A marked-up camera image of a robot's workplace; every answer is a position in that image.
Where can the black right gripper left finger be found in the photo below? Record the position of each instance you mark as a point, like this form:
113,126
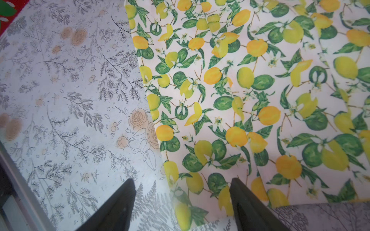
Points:
115,214

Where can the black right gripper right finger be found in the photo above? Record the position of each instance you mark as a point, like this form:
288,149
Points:
249,212

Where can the lemon print skirt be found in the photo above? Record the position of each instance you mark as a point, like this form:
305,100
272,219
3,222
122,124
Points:
274,93

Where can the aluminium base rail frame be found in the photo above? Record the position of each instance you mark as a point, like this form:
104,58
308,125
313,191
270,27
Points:
22,208

